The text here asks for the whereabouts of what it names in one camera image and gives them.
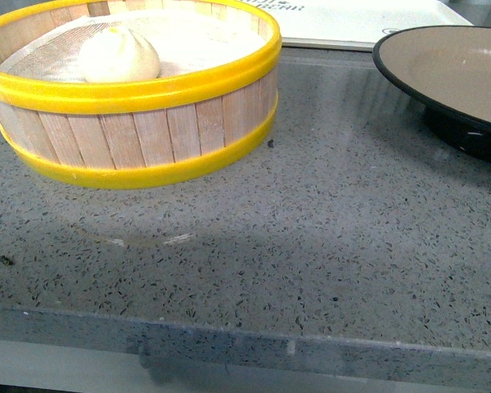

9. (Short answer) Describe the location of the white mesh steamer liner cloth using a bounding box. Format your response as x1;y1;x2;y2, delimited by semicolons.
0;10;265;83

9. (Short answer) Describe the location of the white steamed bun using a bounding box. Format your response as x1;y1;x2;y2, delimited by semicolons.
77;27;160;83

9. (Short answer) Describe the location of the cream bear print tray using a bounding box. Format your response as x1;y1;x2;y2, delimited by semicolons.
248;0;470;52

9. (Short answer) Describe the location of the beige plate with black rim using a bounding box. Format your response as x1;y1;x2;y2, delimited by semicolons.
372;25;491;162

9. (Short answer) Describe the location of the yellow rimmed wooden steamer basket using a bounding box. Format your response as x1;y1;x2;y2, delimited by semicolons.
0;1;282;189

